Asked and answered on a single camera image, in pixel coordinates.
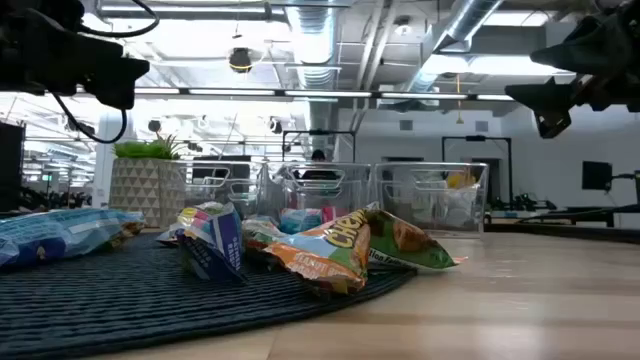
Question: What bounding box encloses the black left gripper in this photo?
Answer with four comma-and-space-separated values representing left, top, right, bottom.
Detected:
0, 0, 151, 111

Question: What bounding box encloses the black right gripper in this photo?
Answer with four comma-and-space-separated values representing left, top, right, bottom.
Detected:
504, 0, 640, 140

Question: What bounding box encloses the white blue snack bag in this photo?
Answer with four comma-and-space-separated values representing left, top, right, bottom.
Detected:
155, 200, 249, 286

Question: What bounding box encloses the green granola bar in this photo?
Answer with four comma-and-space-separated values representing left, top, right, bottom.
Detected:
367, 202, 469, 272

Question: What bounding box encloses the red Chewy granola bar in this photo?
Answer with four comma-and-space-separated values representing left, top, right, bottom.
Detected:
241, 214, 281, 251

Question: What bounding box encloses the blue and red granola bar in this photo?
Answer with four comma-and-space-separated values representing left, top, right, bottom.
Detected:
277, 206, 336, 236

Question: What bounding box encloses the orange peanut butter granola bar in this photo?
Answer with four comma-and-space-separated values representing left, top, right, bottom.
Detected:
262, 208, 374, 296

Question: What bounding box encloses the black monitor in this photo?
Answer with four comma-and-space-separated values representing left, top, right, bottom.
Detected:
581, 160, 614, 192

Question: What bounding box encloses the black panel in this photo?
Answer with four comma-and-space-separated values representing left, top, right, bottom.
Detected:
0, 121, 26, 214

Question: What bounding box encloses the potted plant triangle-pattern pot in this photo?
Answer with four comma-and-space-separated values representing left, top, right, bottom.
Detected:
108, 132, 187, 230

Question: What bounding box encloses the black workbench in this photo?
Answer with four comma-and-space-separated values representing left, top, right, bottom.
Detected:
484, 202, 640, 236

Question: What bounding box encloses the yellow object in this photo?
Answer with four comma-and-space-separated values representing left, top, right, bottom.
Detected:
446, 169, 479, 191

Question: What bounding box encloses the clear plastic bin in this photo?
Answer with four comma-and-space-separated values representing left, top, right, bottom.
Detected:
169, 159, 274, 226
267, 160, 375, 224
372, 160, 490, 239

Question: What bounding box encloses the round dark woven placemat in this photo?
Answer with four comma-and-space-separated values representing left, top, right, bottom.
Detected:
0, 232, 419, 360

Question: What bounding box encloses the person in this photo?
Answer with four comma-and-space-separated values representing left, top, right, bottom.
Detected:
299, 148, 339, 181

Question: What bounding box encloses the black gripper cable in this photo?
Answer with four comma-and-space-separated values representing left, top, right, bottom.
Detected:
74, 0, 161, 40
51, 92, 129, 145

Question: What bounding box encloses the black frame stand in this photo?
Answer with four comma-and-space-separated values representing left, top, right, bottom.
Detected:
441, 134, 514, 206
281, 128, 357, 164

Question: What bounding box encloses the yellow hanging cord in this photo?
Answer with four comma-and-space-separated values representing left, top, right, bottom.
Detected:
453, 73, 465, 126

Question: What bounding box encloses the silver slanted ventilation duct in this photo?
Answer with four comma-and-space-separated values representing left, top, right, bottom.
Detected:
399, 0, 506, 96

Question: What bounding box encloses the ceiling light rail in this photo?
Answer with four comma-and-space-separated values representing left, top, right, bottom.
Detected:
134, 87, 516, 104

